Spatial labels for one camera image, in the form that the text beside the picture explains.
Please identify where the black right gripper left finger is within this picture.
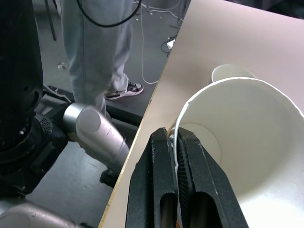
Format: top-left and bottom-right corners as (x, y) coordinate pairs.
(125, 127), (179, 228)

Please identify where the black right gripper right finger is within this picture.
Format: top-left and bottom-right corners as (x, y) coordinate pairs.
(176, 127), (249, 228)

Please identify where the white paper cup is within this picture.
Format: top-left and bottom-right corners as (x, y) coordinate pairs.
(170, 77), (304, 228)
(211, 64), (257, 84)

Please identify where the black robot foot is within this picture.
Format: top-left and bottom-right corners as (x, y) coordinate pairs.
(99, 169), (120, 189)

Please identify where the person in grey trousers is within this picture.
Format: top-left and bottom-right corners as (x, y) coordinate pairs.
(61, 0), (144, 119)

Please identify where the black robot torso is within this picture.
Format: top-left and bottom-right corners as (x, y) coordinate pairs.
(0, 0), (69, 198)

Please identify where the black stand leg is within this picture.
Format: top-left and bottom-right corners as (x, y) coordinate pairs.
(48, 13), (57, 41)

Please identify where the black floor frame beam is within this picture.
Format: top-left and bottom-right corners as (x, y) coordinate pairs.
(42, 85), (145, 124)

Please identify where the long white cable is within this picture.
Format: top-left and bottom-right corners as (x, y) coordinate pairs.
(140, 0), (160, 85)

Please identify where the black looping cable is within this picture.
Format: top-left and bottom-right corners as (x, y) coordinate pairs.
(76, 0), (143, 28)

